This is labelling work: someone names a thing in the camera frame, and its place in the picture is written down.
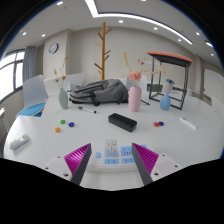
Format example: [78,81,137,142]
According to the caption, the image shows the black rectangular box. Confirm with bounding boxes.
[107,112,138,133]

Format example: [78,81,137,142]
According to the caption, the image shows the white bar-shaped device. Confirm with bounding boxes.
[179,116,198,131]

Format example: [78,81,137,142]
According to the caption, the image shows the grey backpack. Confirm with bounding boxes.
[68,78,130,107]

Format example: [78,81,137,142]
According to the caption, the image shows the grey curtain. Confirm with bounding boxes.
[22,45,37,83]

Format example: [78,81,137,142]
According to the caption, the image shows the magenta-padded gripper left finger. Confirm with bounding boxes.
[42,143,92,186]

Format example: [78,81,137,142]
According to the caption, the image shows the round wall clock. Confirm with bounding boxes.
[48,42,59,55]

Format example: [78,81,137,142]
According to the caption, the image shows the ceiling lights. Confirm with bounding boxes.
[19,0,214,50]

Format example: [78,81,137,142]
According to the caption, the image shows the blue vase with flower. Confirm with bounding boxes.
[156,64,176,112]

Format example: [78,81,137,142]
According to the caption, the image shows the wooden coat rack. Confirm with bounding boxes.
[93,21,113,81]

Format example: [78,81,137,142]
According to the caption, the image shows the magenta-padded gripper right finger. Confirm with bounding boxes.
[131,142,183,186]

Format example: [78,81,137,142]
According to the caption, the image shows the black and white marker pen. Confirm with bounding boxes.
[77,105,98,115]

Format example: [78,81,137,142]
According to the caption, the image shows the green vase with dried stems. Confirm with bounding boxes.
[53,56,70,110]

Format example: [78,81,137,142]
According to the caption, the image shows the window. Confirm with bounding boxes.
[0,49,26,102]

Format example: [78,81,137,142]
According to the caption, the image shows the black frame orange-top side table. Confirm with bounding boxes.
[146,50,194,111]

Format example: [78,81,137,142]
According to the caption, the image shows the pink vase with flowers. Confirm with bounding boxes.
[122,51,148,113]

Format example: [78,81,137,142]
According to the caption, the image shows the clear translucent charger block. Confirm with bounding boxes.
[104,138,120,158]

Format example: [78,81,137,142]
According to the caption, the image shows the white side desk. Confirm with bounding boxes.
[0,107,10,135]

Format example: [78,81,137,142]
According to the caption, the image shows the white chair with blue cushion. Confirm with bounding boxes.
[15,74,49,119]

